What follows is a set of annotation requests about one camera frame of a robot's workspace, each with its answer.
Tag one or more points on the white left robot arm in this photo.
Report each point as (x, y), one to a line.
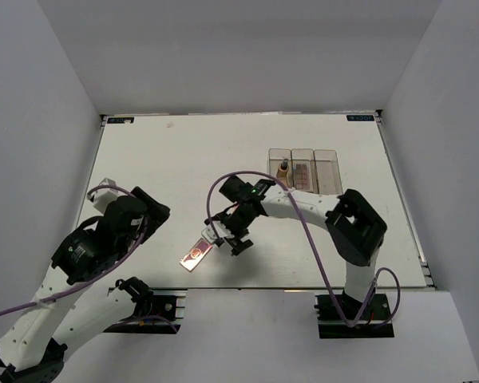
(39, 343)

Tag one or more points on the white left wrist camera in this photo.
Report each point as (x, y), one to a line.
(101, 198)

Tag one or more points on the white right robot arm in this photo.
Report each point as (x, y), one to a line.
(263, 235)

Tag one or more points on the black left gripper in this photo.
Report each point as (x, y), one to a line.
(244, 212)

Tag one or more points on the rose gold blush palette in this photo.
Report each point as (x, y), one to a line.
(196, 254)

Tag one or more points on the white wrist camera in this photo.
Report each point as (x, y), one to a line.
(214, 233)
(101, 198)

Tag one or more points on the clear acrylic organizer tray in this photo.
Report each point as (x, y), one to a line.
(325, 174)

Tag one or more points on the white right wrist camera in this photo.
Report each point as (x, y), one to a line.
(214, 233)

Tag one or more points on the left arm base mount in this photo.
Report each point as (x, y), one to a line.
(156, 311)

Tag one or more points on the clear pink eyeshadow palette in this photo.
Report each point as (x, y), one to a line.
(302, 176)

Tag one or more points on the small foundation pump bottle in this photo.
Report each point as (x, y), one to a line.
(282, 172)

